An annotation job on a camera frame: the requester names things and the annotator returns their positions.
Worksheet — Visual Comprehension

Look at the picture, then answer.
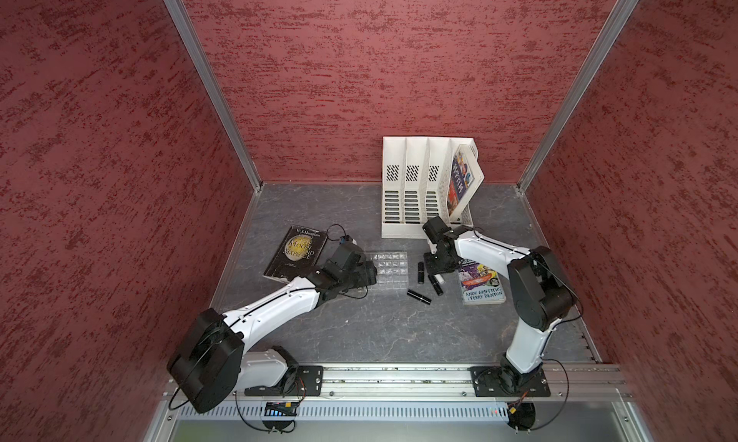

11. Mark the black lipstick gold band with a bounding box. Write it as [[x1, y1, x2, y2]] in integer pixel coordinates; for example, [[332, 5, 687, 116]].
[[407, 289, 432, 305]]

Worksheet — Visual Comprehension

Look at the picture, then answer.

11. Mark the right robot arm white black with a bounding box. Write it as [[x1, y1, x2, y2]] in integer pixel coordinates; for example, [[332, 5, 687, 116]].
[[422, 217, 578, 382]]

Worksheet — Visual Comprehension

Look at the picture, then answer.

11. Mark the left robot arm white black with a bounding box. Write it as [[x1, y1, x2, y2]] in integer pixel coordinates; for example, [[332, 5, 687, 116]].
[[167, 241, 378, 413]]

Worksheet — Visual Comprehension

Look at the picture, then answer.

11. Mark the blue book in organizer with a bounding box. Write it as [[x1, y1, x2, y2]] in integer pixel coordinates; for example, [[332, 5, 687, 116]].
[[447, 144, 484, 221]]

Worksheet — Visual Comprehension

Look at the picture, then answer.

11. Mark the white magazine file organizer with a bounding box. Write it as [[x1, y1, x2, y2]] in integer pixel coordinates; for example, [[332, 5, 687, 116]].
[[382, 136, 484, 239]]

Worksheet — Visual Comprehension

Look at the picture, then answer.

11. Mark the Treehouse paperback book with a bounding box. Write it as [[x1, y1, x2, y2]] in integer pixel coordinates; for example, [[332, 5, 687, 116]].
[[457, 259, 507, 306]]

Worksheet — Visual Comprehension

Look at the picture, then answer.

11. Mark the black hardcover Maugham book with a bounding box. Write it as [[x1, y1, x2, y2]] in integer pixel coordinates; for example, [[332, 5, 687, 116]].
[[263, 226, 328, 284]]

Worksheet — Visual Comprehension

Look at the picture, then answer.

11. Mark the left corner aluminium profile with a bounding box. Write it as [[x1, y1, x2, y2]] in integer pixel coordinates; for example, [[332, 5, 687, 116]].
[[163, 0, 263, 193]]

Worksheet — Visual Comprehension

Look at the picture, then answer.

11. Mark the corner aluminium profile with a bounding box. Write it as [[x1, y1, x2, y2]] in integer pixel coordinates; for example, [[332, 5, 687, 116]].
[[517, 0, 640, 194], [163, 0, 263, 193]]

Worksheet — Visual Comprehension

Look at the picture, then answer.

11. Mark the right corner aluminium profile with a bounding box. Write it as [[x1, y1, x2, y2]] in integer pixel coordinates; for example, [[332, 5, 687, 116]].
[[517, 0, 640, 194]]

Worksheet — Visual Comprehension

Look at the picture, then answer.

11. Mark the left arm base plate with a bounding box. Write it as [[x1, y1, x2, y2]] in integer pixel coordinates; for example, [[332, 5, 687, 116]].
[[243, 365, 325, 399]]

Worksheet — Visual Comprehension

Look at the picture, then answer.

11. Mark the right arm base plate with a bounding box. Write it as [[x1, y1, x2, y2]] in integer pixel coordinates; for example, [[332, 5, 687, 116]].
[[469, 365, 552, 399]]

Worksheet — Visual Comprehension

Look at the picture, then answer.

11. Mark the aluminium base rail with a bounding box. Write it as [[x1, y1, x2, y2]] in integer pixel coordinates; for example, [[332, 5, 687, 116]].
[[206, 361, 633, 409]]

